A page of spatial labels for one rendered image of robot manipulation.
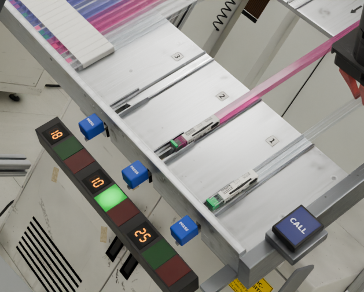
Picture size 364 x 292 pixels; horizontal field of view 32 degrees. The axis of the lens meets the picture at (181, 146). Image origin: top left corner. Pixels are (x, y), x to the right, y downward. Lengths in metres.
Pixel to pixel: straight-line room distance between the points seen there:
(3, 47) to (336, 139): 1.47
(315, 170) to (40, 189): 0.81
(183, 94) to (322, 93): 1.99
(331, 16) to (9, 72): 1.54
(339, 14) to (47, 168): 0.77
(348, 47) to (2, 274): 0.54
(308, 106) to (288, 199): 2.10
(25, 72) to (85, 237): 1.14
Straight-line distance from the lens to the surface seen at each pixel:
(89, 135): 0.92
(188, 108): 0.94
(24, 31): 1.09
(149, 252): 0.82
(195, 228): 0.82
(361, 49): 0.87
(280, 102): 3.00
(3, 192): 2.00
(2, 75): 2.40
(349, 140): 2.85
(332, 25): 1.08
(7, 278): 0.75
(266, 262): 0.81
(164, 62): 1.01
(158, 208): 1.27
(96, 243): 1.40
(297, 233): 0.78
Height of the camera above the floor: 1.07
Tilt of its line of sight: 21 degrees down
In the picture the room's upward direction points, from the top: 32 degrees clockwise
